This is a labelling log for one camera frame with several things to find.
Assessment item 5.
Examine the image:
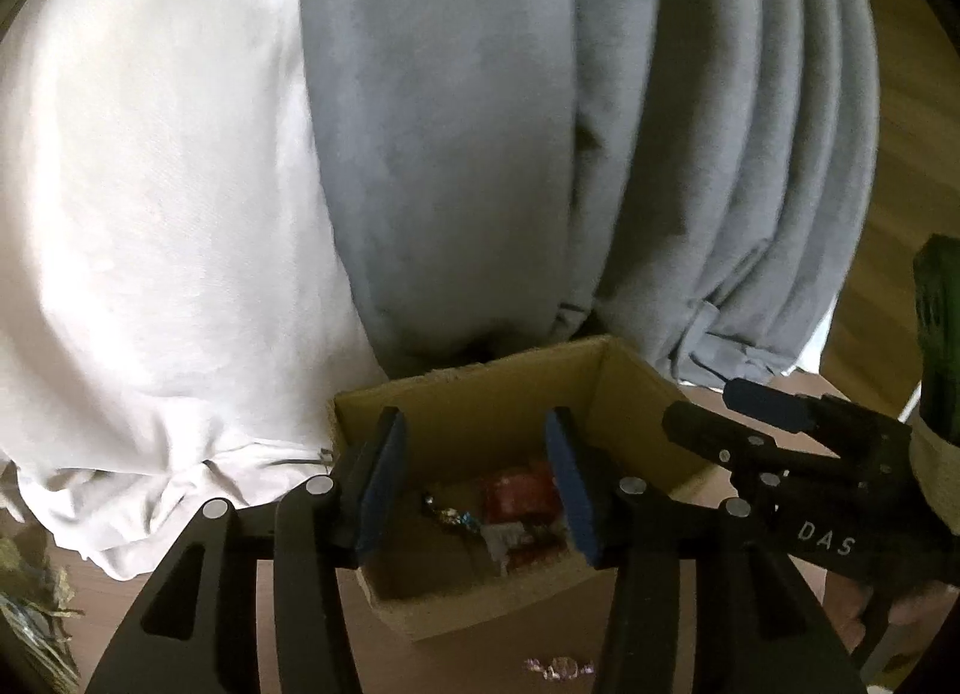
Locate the white curtain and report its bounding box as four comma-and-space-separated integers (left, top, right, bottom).
0, 0, 385, 582

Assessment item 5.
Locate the person's right hand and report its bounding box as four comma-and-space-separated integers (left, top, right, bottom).
823, 566, 955, 657

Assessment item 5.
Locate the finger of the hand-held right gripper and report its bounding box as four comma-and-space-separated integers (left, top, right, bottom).
722, 377, 822, 429
662, 400, 792, 474

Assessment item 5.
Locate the brown cardboard box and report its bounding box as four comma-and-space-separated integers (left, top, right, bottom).
328, 334, 722, 644

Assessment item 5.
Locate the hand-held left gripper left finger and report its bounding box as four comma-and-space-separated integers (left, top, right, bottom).
82, 405, 410, 694

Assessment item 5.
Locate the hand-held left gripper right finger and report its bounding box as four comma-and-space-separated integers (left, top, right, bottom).
544, 405, 871, 694

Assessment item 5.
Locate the small white snack packet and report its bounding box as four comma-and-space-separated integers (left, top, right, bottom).
480, 521, 527, 576

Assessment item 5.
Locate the blue foil candy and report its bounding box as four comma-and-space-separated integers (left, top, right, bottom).
420, 491, 482, 534

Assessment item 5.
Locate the pink wrapped candy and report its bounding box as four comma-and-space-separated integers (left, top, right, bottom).
523, 654, 598, 682

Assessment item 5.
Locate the grey curtain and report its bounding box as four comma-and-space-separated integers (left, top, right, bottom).
298, 0, 880, 389

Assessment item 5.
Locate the red snack packet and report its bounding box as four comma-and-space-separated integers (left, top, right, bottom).
480, 464, 565, 524

